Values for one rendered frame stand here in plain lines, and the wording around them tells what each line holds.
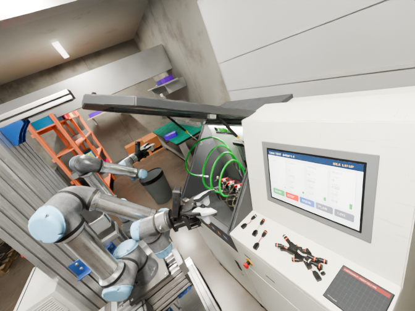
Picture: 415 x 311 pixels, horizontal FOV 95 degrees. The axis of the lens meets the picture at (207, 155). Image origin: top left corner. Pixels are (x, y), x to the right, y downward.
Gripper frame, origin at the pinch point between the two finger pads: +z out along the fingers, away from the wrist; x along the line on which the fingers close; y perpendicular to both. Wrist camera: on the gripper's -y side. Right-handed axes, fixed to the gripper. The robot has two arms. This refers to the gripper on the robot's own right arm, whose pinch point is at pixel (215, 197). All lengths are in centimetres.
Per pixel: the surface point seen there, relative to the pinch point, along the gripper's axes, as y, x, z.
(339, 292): 49, 11, 31
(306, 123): -10.3, -12.8, 43.5
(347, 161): 4.2, -0.3, 48.7
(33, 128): -101, -305, -321
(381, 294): 50, 15, 43
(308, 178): 13.0, -12.2, 38.8
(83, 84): -154, -380, -229
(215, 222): 45, -48, -15
